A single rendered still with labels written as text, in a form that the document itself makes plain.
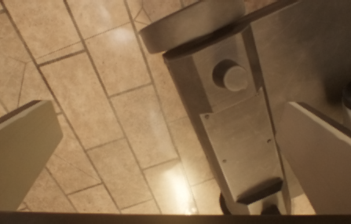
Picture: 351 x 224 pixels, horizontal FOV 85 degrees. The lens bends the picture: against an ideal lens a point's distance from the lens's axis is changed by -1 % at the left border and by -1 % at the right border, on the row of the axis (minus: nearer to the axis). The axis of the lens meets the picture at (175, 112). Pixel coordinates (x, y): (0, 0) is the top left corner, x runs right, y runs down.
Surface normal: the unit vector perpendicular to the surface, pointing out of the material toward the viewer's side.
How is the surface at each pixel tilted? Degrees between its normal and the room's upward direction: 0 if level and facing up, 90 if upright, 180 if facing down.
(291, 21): 0
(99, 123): 0
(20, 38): 0
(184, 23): 18
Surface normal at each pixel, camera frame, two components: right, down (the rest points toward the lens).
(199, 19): 0.04, 0.38
